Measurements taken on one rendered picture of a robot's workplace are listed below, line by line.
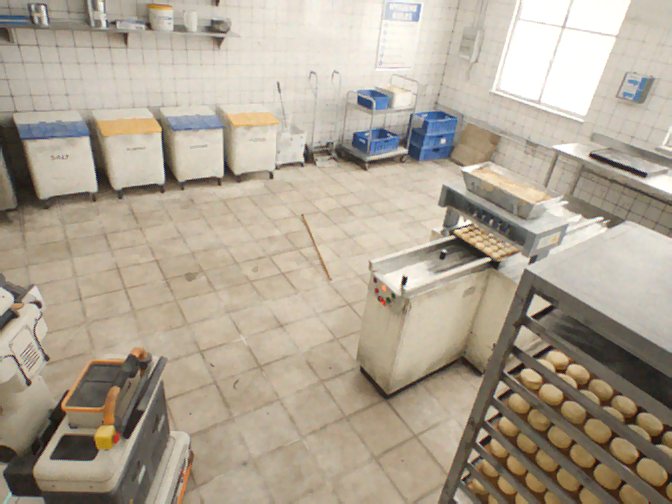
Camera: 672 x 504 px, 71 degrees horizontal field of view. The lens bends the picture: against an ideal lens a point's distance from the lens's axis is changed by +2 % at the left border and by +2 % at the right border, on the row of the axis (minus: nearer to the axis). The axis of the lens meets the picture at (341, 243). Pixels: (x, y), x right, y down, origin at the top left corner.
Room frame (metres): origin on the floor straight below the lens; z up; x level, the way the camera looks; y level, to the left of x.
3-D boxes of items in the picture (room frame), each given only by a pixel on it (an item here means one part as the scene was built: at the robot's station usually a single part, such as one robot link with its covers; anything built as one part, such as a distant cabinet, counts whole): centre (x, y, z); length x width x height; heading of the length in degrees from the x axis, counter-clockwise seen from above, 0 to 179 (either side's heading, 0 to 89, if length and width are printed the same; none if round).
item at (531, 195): (2.66, -0.96, 1.28); 0.54 x 0.27 x 0.06; 39
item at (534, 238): (2.66, -0.96, 1.01); 0.72 x 0.33 x 0.34; 39
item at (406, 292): (2.62, -1.14, 0.87); 2.01 x 0.03 x 0.07; 129
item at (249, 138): (5.31, 1.28, 0.38); 0.64 x 0.54 x 0.77; 33
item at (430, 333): (2.35, -0.56, 0.45); 0.70 x 0.34 x 0.90; 129
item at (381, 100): (6.15, -0.16, 0.88); 0.40 x 0.30 x 0.16; 39
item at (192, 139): (4.93, 1.80, 0.38); 0.64 x 0.54 x 0.77; 35
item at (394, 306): (2.12, -0.28, 0.77); 0.24 x 0.04 x 0.14; 39
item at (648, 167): (4.68, -2.79, 0.93); 0.60 x 0.40 x 0.01; 37
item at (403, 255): (2.85, -0.96, 0.87); 2.01 x 0.03 x 0.07; 129
